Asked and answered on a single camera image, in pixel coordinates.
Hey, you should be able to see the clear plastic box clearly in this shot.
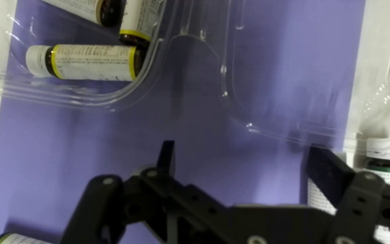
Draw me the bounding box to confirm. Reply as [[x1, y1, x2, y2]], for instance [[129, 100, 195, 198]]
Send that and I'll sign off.
[[0, 0, 390, 146]]

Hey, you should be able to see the small bottle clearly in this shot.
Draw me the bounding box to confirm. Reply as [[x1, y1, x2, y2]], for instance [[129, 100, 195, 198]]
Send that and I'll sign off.
[[119, 0, 164, 46]]

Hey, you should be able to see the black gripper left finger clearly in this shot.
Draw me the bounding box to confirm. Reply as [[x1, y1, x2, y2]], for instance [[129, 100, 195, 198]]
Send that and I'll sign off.
[[157, 141, 175, 175]]

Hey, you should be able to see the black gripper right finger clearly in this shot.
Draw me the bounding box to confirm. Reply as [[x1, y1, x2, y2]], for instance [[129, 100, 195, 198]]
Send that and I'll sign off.
[[306, 145, 362, 213]]

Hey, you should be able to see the purple mat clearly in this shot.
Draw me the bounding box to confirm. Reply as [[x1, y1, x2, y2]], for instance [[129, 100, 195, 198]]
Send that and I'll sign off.
[[0, 0, 369, 244]]

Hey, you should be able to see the bottle in wooden tray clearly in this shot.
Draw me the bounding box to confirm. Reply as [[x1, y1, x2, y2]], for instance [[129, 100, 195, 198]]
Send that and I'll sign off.
[[365, 138, 390, 244]]

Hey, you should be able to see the white bottle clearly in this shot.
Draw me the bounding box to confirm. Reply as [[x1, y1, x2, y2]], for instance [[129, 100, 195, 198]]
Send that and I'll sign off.
[[0, 233, 52, 244], [25, 45, 145, 81], [44, 0, 122, 27]]

